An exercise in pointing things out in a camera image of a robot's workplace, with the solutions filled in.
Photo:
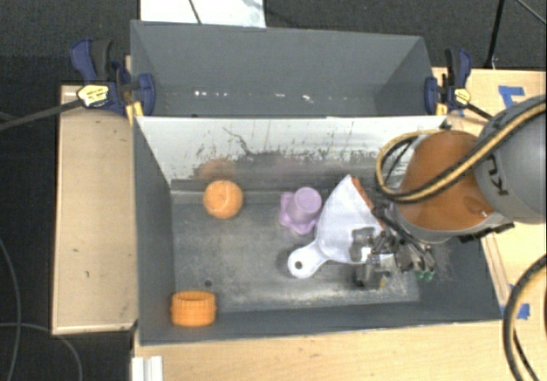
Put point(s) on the purple plastic cup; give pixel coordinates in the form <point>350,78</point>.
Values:
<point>301,209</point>

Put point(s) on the white scoop with red-brown edge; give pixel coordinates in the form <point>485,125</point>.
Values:
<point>339,225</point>

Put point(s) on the pale wood board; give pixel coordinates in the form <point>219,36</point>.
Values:
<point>94,217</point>

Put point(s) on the grey metal bin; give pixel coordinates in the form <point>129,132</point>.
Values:
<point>256,72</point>

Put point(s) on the orange ball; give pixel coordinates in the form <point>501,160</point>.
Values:
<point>223,199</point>

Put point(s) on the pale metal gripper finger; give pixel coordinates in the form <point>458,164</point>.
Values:
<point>371,273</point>
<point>361,242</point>

